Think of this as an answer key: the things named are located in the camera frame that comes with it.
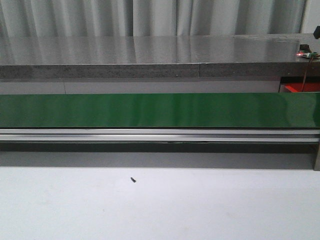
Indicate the red plastic tray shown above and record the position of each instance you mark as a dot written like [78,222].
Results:
[298,88]

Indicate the green conveyor belt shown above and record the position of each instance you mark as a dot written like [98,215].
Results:
[161,110]

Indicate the grey stone counter shelf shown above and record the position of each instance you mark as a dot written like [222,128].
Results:
[103,57]

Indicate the small green circuit board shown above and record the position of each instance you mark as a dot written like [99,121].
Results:
[308,55]

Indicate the black sensor module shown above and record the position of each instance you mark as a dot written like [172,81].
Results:
[304,48]

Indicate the grey pleated curtain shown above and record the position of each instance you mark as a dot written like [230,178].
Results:
[94,18]

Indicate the aluminium conveyor frame rail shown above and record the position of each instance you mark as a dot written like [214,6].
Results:
[167,140]

